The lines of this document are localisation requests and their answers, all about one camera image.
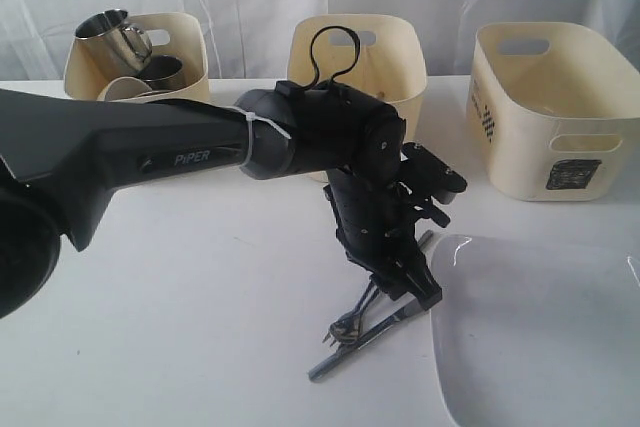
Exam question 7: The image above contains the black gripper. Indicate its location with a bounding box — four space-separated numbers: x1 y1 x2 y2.
325 169 443 310

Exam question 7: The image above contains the steel table knife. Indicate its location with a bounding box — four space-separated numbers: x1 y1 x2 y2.
307 300 425 382

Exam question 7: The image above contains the stainless steel bowl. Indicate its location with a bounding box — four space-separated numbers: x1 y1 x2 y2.
137 55 187 91

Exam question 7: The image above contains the small white bowl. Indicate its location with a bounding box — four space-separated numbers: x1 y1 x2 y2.
97 76 151 102

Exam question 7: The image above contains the steel mug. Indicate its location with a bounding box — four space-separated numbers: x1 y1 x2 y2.
75 8 153 81

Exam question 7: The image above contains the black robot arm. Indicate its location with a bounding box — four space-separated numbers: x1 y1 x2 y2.
1 81 444 315

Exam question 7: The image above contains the white square plate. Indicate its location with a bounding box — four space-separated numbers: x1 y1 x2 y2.
431 235 639 426

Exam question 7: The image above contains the cream bin with triangle mark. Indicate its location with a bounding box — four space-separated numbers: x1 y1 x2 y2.
287 14 427 142

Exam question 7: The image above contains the cream bin with square mark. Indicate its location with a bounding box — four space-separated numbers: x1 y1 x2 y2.
466 22 639 202

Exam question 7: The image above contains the cream bin with circle mark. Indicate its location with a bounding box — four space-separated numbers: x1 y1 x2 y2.
63 12 210 103

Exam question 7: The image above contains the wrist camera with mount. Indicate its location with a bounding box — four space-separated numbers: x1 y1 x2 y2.
398 142 468 228

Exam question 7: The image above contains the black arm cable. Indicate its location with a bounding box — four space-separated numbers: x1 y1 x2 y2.
307 25 362 93

